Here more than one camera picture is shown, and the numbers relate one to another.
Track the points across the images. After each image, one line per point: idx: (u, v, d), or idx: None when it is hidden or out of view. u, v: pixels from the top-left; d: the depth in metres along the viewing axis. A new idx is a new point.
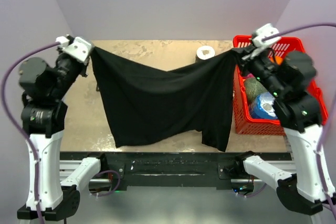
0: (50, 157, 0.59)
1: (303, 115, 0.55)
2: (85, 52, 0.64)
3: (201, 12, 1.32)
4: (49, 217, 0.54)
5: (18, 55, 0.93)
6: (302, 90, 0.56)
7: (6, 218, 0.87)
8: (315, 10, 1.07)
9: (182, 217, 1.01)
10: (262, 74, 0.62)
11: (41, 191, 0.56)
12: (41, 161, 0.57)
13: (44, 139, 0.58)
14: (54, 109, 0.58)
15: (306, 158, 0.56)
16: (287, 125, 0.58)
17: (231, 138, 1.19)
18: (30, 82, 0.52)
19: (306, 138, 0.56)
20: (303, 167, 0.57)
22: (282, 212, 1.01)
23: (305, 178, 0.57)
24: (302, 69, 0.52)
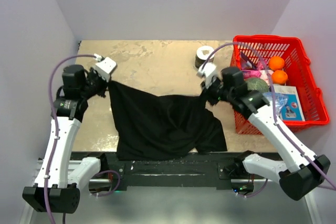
0: (68, 138, 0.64)
1: (251, 101, 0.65)
2: (111, 67, 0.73)
3: (201, 11, 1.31)
4: (53, 195, 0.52)
5: (17, 55, 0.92)
6: (243, 86, 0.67)
7: (6, 219, 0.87)
8: (313, 9, 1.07)
9: (182, 217, 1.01)
10: (218, 94, 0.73)
11: (52, 168, 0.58)
12: (59, 140, 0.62)
13: (67, 121, 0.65)
14: (79, 102, 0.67)
15: (271, 132, 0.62)
16: (248, 117, 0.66)
17: (231, 138, 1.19)
18: (70, 74, 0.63)
19: (261, 116, 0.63)
20: (276, 143, 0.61)
22: (281, 212, 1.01)
23: (282, 151, 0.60)
24: (230, 72, 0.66)
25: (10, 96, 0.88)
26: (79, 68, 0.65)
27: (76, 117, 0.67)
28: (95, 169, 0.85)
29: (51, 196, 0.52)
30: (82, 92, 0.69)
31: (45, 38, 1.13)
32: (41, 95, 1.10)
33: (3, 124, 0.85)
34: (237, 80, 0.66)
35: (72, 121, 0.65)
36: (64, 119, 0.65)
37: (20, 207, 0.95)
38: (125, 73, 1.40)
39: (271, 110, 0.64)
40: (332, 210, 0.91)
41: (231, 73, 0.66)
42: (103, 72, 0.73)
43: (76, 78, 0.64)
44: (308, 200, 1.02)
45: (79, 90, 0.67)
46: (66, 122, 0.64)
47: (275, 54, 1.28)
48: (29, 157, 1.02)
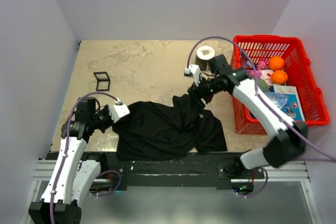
0: (76, 156, 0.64)
1: (233, 75, 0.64)
2: (125, 113, 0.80)
3: (201, 11, 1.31)
4: (58, 211, 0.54)
5: (17, 56, 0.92)
6: (225, 67, 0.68)
7: (6, 219, 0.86)
8: (313, 10, 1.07)
9: (182, 217, 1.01)
10: (207, 88, 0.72)
11: (59, 183, 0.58)
12: (67, 157, 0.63)
13: (75, 141, 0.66)
14: (87, 125, 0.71)
15: (252, 103, 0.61)
16: (232, 91, 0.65)
17: (231, 137, 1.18)
18: (85, 102, 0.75)
19: (243, 88, 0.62)
20: (258, 113, 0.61)
22: (281, 212, 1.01)
23: (263, 119, 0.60)
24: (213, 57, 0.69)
25: (10, 96, 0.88)
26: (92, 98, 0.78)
27: (84, 138, 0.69)
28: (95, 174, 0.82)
29: (56, 212, 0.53)
30: (91, 120, 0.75)
31: (46, 38, 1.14)
32: (41, 95, 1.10)
33: (2, 124, 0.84)
34: (219, 61, 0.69)
35: (80, 140, 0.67)
36: (73, 138, 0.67)
37: (19, 207, 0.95)
38: (125, 73, 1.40)
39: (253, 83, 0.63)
40: (332, 210, 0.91)
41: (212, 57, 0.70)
42: (115, 114, 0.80)
43: (88, 105, 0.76)
44: (309, 201, 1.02)
45: (89, 116, 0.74)
46: (74, 141, 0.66)
47: (275, 54, 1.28)
48: (28, 157, 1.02)
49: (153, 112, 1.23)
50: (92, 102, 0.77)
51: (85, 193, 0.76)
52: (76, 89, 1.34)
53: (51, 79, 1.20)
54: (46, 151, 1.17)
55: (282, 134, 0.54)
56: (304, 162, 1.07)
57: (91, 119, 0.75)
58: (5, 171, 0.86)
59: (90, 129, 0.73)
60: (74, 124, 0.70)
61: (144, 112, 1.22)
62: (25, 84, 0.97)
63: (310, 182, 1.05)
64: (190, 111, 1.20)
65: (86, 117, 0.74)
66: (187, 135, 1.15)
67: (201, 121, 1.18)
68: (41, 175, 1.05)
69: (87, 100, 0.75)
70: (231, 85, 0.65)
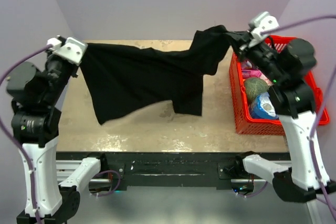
0: (45, 164, 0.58)
1: (296, 100, 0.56)
2: (80, 52, 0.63)
3: (202, 11, 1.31)
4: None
5: (18, 56, 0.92)
6: (299, 79, 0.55)
7: (7, 218, 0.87)
8: (312, 10, 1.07)
9: (182, 217, 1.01)
10: (261, 62, 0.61)
11: (39, 199, 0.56)
12: (36, 170, 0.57)
13: (38, 148, 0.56)
14: (47, 117, 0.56)
15: (299, 144, 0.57)
16: (282, 114, 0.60)
17: (231, 137, 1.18)
18: (19, 89, 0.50)
19: (298, 124, 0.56)
20: (297, 155, 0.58)
22: (281, 213, 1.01)
23: (296, 165, 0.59)
24: (302, 60, 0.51)
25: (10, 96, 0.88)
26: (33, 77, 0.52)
27: (45, 133, 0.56)
28: (95, 169, 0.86)
29: None
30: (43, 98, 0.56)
31: (45, 38, 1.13)
32: None
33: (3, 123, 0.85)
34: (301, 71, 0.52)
35: (43, 148, 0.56)
36: (31, 145, 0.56)
37: (20, 207, 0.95)
38: None
39: (310, 121, 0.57)
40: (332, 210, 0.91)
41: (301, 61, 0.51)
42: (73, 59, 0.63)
43: (25, 92, 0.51)
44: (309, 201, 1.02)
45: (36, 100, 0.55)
46: (36, 150, 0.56)
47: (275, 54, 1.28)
48: None
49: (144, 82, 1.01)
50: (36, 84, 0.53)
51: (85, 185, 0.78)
52: (76, 90, 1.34)
53: None
54: None
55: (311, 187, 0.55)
56: None
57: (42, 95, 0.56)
58: (6, 170, 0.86)
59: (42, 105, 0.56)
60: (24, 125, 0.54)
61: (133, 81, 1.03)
62: None
63: None
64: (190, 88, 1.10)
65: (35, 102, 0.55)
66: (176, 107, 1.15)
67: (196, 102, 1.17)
68: None
69: (23, 88, 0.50)
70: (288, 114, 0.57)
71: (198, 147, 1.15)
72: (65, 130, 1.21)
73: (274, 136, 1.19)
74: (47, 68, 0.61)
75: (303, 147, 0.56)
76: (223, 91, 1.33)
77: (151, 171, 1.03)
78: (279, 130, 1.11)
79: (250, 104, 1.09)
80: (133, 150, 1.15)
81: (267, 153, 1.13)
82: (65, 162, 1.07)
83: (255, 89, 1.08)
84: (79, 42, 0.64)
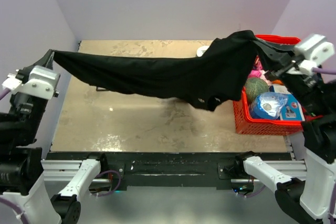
0: (34, 204, 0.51)
1: None
2: (49, 89, 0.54)
3: (202, 10, 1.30)
4: None
5: (18, 57, 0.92)
6: None
7: (7, 217, 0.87)
8: (313, 10, 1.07)
9: (182, 218, 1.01)
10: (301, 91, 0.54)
11: None
12: (25, 213, 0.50)
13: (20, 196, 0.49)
14: (25, 163, 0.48)
15: (324, 183, 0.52)
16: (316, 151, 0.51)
17: (231, 138, 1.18)
18: None
19: (330, 170, 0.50)
20: (316, 188, 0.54)
22: (281, 213, 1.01)
23: (311, 194, 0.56)
24: None
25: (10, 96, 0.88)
26: None
27: (25, 178, 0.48)
28: (95, 171, 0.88)
29: None
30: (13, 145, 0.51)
31: (45, 38, 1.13)
32: None
33: None
34: None
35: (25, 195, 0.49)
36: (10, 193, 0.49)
37: None
38: None
39: None
40: None
41: None
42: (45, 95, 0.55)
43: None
44: None
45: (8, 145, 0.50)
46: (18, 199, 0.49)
47: None
48: None
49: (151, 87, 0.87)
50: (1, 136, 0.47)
51: (84, 191, 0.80)
52: (76, 89, 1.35)
53: None
54: (46, 151, 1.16)
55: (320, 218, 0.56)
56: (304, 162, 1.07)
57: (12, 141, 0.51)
58: None
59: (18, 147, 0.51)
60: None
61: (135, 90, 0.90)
62: None
63: None
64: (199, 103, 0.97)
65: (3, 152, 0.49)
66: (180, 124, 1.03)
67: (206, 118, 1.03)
68: (50, 175, 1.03)
69: None
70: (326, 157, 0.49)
71: (198, 146, 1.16)
72: (65, 130, 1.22)
73: (274, 136, 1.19)
74: (15, 103, 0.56)
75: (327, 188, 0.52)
76: None
77: (151, 171, 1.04)
78: (279, 130, 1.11)
79: (250, 104, 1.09)
80: (133, 150, 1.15)
81: (267, 153, 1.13)
82: (65, 162, 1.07)
83: (255, 89, 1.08)
84: (47, 76, 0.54)
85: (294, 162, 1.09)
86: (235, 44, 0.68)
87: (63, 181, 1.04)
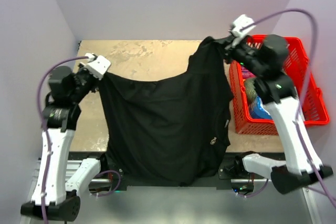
0: (62, 152, 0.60)
1: (277, 88, 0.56)
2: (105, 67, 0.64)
3: (202, 11, 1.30)
4: (50, 212, 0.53)
5: (18, 57, 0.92)
6: (279, 68, 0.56)
7: (6, 217, 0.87)
8: (313, 10, 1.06)
9: (182, 217, 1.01)
10: (244, 60, 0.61)
11: (48, 184, 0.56)
12: (52, 154, 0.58)
13: (59, 133, 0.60)
14: (71, 111, 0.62)
15: (287, 129, 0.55)
16: (266, 103, 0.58)
17: (231, 138, 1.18)
18: (58, 82, 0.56)
19: (284, 109, 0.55)
20: (286, 139, 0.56)
22: (281, 213, 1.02)
23: (287, 148, 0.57)
24: (276, 49, 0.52)
25: (10, 95, 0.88)
26: (69, 74, 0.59)
27: (69, 125, 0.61)
28: (95, 170, 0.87)
29: (51, 213, 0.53)
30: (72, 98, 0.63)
31: (45, 38, 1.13)
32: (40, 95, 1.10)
33: (3, 122, 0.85)
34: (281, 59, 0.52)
35: (65, 133, 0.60)
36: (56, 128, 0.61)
37: (19, 206, 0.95)
38: (125, 73, 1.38)
39: (294, 101, 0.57)
40: (331, 210, 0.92)
41: (275, 49, 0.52)
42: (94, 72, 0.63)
43: (62, 86, 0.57)
44: (309, 201, 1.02)
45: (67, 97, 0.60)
46: (59, 135, 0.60)
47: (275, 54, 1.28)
48: (28, 156, 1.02)
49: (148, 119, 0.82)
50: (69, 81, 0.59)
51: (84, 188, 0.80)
52: None
53: None
54: None
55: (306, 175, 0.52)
56: None
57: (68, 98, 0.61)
58: (6, 170, 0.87)
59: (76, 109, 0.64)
60: (54, 113, 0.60)
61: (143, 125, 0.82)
62: (24, 84, 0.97)
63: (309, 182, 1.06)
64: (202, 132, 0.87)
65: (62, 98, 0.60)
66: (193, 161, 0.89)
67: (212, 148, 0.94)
68: None
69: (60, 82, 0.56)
70: (265, 102, 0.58)
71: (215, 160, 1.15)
72: None
73: (274, 136, 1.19)
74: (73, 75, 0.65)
75: (292, 136, 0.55)
76: None
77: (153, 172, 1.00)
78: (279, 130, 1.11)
79: (250, 104, 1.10)
80: None
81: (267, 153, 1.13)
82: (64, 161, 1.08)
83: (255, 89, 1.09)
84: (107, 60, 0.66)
85: None
86: (207, 50, 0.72)
87: None
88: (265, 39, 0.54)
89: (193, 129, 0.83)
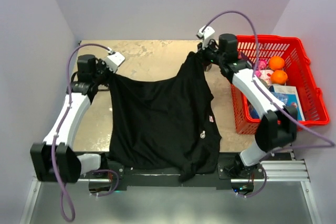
0: (79, 110, 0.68)
1: (234, 65, 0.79)
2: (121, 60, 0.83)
3: (202, 11, 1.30)
4: (58, 152, 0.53)
5: (18, 57, 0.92)
6: (235, 56, 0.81)
7: (6, 217, 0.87)
8: (313, 10, 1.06)
9: (182, 217, 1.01)
10: (213, 57, 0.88)
11: (62, 129, 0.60)
12: (71, 108, 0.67)
13: (80, 96, 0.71)
14: (91, 85, 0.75)
15: (248, 86, 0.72)
16: (232, 80, 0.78)
17: (231, 138, 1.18)
18: (84, 62, 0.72)
19: (242, 76, 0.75)
20: (252, 96, 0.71)
22: (281, 213, 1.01)
23: (256, 103, 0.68)
24: (228, 39, 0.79)
25: (10, 96, 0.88)
26: (92, 57, 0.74)
27: (88, 96, 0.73)
28: (95, 162, 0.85)
29: (57, 153, 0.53)
30: (94, 79, 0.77)
31: (45, 38, 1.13)
32: (40, 94, 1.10)
33: (3, 123, 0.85)
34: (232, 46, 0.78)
35: (84, 97, 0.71)
36: (78, 93, 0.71)
37: (19, 206, 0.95)
38: (125, 72, 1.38)
39: (249, 71, 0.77)
40: (331, 210, 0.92)
41: (227, 39, 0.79)
42: (113, 64, 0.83)
43: (89, 64, 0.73)
44: (309, 201, 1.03)
45: (91, 76, 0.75)
46: (79, 97, 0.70)
47: (275, 54, 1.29)
48: (28, 156, 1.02)
49: (145, 115, 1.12)
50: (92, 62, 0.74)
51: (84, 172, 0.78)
52: None
53: (51, 79, 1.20)
54: None
55: (271, 113, 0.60)
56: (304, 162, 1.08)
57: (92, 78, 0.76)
58: (6, 170, 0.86)
59: (94, 89, 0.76)
60: (77, 86, 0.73)
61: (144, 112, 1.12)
62: (24, 84, 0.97)
63: (310, 182, 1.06)
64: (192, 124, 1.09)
65: (86, 77, 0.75)
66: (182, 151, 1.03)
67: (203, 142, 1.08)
68: None
69: (87, 61, 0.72)
70: (230, 75, 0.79)
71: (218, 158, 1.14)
72: None
73: None
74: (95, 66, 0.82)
75: (256, 93, 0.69)
76: (223, 91, 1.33)
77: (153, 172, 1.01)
78: None
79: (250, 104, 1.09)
80: None
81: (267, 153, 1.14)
82: None
83: None
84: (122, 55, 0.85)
85: (294, 162, 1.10)
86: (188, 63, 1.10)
87: None
88: (221, 36, 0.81)
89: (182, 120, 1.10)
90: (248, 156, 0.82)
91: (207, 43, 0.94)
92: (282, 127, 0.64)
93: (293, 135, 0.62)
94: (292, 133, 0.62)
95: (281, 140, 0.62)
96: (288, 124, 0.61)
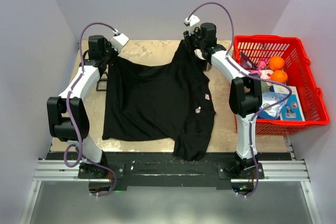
0: (91, 76, 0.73)
1: (212, 49, 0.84)
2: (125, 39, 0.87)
3: (202, 11, 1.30)
4: (73, 103, 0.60)
5: (17, 57, 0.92)
6: (213, 41, 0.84)
7: (6, 217, 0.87)
8: (312, 10, 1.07)
9: (183, 217, 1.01)
10: (196, 42, 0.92)
11: (75, 88, 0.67)
12: (84, 75, 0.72)
13: (91, 68, 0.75)
14: (101, 63, 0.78)
15: (221, 63, 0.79)
16: (211, 61, 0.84)
17: (231, 138, 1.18)
18: (94, 40, 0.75)
19: (216, 54, 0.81)
20: (225, 70, 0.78)
22: (281, 213, 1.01)
23: (228, 75, 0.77)
24: (207, 26, 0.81)
25: (10, 95, 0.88)
26: (101, 36, 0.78)
27: (98, 71, 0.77)
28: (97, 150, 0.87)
29: (72, 104, 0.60)
30: (103, 57, 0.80)
31: (45, 38, 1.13)
32: (40, 94, 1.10)
33: (3, 121, 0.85)
34: (209, 32, 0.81)
35: (95, 69, 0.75)
36: (90, 66, 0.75)
37: (19, 206, 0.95)
38: None
39: (224, 51, 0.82)
40: (332, 211, 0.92)
41: (207, 27, 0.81)
42: (117, 43, 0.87)
43: (98, 44, 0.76)
44: (308, 201, 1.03)
45: (101, 54, 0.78)
46: (91, 67, 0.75)
47: (275, 54, 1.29)
48: (29, 156, 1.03)
49: (144, 94, 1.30)
50: (102, 41, 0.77)
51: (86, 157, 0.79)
52: None
53: (51, 78, 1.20)
54: (46, 151, 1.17)
55: (238, 78, 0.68)
56: (304, 162, 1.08)
57: (103, 56, 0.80)
58: (6, 170, 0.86)
59: (103, 66, 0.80)
60: (90, 62, 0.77)
61: (142, 90, 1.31)
62: (24, 84, 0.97)
63: (310, 182, 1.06)
64: (182, 100, 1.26)
65: (98, 55, 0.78)
66: (174, 121, 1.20)
67: (196, 114, 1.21)
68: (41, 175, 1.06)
69: (97, 40, 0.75)
70: (210, 56, 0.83)
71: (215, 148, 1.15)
72: None
73: (273, 136, 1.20)
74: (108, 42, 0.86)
75: (227, 66, 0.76)
76: (223, 91, 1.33)
77: (151, 170, 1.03)
78: (279, 130, 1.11)
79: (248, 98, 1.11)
80: (133, 149, 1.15)
81: (267, 153, 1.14)
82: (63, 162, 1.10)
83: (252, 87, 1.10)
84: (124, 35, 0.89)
85: (294, 162, 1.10)
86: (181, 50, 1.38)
87: (62, 181, 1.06)
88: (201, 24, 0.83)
89: (176, 95, 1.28)
90: (244, 138, 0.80)
91: (192, 30, 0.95)
92: (250, 91, 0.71)
93: (260, 98, 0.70)
94: (258, 97, 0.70)
95: (249, 104, 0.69)
96: (254, 88, 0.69)
